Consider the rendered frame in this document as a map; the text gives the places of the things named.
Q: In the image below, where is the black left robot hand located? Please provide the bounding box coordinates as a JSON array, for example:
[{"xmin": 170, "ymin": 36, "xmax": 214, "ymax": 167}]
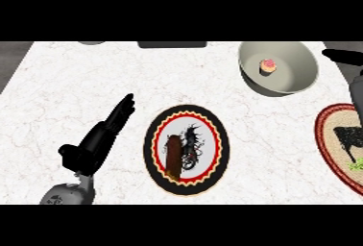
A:
[{"xmin": 56, "ymin": 92, "xmax": 137, "ymax": 178}]

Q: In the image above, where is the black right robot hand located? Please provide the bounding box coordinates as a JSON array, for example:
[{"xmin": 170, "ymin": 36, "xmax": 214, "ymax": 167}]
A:
[{"xmin": 320, "ymin": 48, "xmax": 363, "ymax": 67}]

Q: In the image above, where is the pale grey bowl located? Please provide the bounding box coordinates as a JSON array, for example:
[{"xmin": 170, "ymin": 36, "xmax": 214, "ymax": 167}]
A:
[{"xmin": 236, "ymin": 41, "xmax": 320, "ymax": 98}]

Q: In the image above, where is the pink frosted cupcake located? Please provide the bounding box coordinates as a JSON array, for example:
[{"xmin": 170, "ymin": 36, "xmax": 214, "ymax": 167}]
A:
[{"xmin": 258, "ymin": 59, "xmax": 277, "ymax": 77}]

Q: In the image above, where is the black red patterned plate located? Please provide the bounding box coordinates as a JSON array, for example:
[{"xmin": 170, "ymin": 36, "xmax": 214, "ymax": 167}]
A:
[{"xmin": 141, "ymin": 104, "xmax": 231, "ymax": 197}]

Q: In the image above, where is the brown sausage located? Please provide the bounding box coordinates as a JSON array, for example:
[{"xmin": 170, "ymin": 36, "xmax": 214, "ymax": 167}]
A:
[{"xmin": 164, "ymin": 135, "xmax": 186, "ymax": 181}]

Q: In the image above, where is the grey round object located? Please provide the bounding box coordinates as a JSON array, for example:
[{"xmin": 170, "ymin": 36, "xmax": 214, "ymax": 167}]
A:
[{"xmin": 77, "ymin": 40, "xmax": 108, "ymax": 46}]

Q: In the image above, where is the green vegetable piece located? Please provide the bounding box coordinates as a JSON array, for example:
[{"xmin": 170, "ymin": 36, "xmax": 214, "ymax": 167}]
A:
[{"xmin": 345, "ymin": 160, "xmax": 363, "ymax": 171}]

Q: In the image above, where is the dark grey flat appliance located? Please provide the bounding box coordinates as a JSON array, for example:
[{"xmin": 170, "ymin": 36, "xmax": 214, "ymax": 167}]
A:
[{"xmin": 136, "ymin": 40, "xmax": 208, "ymax": 49}]

